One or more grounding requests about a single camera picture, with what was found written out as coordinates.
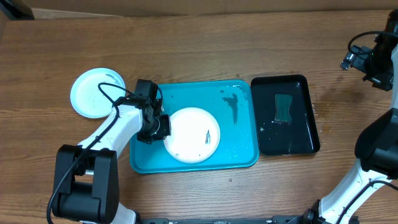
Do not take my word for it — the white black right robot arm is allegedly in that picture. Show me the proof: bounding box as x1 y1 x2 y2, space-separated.
290 48 397 224

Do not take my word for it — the light blue plate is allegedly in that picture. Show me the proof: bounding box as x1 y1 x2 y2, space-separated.
70 68 126 118

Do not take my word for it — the pink white plate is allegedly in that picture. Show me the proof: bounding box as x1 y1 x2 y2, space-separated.
164 107 221 164

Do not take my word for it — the green sponge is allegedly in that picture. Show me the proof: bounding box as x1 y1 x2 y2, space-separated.
274 94 293 123

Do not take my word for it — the teal plastic tray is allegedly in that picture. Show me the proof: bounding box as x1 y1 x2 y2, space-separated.
130 80 259 174

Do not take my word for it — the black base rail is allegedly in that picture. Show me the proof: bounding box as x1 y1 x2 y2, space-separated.
136 215 304 224

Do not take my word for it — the brown cardboard backdrop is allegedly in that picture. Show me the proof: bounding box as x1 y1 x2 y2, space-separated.
23 0 397 16

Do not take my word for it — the black rectangular tray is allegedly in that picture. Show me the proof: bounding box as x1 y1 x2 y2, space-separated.
251 75 320 156

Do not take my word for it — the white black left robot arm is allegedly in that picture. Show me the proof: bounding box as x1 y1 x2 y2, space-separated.
47 95 170 223

